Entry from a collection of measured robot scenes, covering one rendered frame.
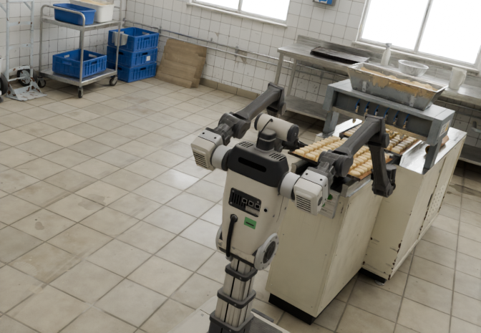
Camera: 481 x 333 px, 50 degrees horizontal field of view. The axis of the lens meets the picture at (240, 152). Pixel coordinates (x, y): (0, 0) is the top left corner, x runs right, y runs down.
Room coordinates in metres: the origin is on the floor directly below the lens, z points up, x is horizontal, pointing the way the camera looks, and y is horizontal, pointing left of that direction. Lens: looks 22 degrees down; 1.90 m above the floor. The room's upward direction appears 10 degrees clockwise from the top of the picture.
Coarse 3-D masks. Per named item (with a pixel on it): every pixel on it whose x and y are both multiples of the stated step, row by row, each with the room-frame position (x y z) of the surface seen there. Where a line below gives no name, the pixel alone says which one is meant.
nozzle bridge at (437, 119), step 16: (336, 96) 3.24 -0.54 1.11; (352, 96) 3.21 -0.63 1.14; (368, 96) 3.10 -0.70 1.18; (336, 112) 3.34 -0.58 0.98; (352, 112) 3.15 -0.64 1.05; (368, 112) 3.14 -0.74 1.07; (384, 112) 3.09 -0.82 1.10; (400, 112) 3.05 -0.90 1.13; (416, 112) 2.92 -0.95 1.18; (432, 112) 2.98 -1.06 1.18; (448, 112) 3.05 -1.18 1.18; (400, 128) 2.99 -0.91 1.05; (416, 128) 2.99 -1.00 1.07; (432, 128) 2.86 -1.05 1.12; (448, 128) 3.10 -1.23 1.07; (432, 144) 2.85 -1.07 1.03; (432, 160) 2.95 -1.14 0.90
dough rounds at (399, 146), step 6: (348, 132) 3.12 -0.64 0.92; (396, 132) 3.31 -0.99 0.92; (390, 138) 3.21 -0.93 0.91; (396, 138) 3.19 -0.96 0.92; (402, 138) 3.22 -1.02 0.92; (408, 138) 3.24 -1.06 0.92; (414, 138) 3.26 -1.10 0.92; (390, 144) 3.05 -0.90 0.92; (396, 144) 3.12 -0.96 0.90; (402, 144) 3.10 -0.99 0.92; (408, 144) 3.14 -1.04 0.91; (414, 144) 3.20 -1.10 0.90; (390, 150) 2.98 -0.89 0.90; (396, 150) 2.95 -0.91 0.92; (402, 150) 3.03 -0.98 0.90
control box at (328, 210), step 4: (332, 192) 2.36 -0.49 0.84; (336, 192) 2.37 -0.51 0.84; (332, 196) 2.35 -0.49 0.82; (336, 196) 2.35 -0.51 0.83; (292, 200) 2.46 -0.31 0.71; (328, 200) 2.36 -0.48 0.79; (332, 200) 2.35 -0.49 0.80; (336, 200) 2.35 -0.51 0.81; (324, 204) 2.37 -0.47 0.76; (328, 204) 2.36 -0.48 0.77; (332, 204) 2.35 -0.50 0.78; (336, 204) 2.36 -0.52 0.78; (324, 208) 2.37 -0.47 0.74; (328, 208) 2.36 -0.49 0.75; (332, 208) 2.35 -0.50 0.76; (320, 212) 2.38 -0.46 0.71; (324, 212) 2.37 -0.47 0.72; (328, 212) 2.36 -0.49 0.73; (332, 212) 2.35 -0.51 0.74; (328, 216) 2.35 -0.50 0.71; (332, 216) 2.35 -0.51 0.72
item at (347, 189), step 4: (396, 156) 3.00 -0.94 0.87; (392, 160) 2.95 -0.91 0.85; (388, 164) 2.88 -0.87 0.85; (368, 176) 2.58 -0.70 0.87; (352, 180) 2.41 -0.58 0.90; (356, 180) 2.42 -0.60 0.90; (364, 180) 2.54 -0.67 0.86; (344, 184) 2.33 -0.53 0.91; (348, 184) 2.36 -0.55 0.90; (352, 184) 2.37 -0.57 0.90; (356, 184) 2.43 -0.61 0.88; (360, 184) 2.49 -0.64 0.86; (344, 188) 2.33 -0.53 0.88; (348, 188) 2.32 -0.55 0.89; (352, 188) 2.39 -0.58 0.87; (356, 188) 2.45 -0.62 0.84; (344, 192) 2.33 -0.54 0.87; (348, 192) 2.34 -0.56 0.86; (352, 192) 2.40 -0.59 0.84; (344, 196) 2.33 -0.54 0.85
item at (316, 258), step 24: (360, 192) 2.49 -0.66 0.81; (288, 216) 2.49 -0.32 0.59; (312, 216) 2.43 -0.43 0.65; (336, 216) 2.36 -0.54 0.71; (360, 216) 2.60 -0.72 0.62; (288, 240) 2.48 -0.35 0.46; (312, 240) 2.41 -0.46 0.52; (336, 240) 2.35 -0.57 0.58; (360, 240) 2.73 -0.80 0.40; (288, 264) 2.46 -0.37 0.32; (312, 264) 2.39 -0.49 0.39; (336, 264) 2.43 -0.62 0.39; (360, 264) 2.89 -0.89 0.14; (288, 288) 2.44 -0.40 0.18; (312, 288) 2.38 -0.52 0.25; (336, 288) 2.55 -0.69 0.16; (288, 312) 2.46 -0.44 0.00; (312, 312) 2.36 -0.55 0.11
